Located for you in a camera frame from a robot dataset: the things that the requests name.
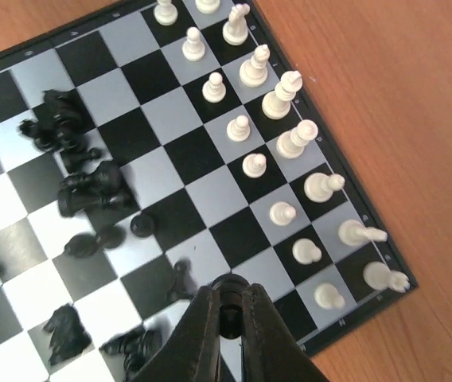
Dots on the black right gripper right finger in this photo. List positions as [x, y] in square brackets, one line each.
[270, 353]

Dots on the white bishop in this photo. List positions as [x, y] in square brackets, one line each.
[320, 187]

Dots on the white king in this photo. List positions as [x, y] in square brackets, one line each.
[276, 104]

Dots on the black knight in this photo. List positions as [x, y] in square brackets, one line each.
[68, 336]

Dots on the black rook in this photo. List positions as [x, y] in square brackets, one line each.
[230, 287]

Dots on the black and white chessboard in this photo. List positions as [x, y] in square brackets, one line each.
[178, 109]

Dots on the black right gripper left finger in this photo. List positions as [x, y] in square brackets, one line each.
[192, 352]

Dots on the white knight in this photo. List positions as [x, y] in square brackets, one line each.
[354, 233]

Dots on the white pawn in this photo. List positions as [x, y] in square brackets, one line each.
[328, 297]
[254, 165]
[305, 251]
[282, 213]

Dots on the white rook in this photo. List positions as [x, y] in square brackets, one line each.
[379, 276]

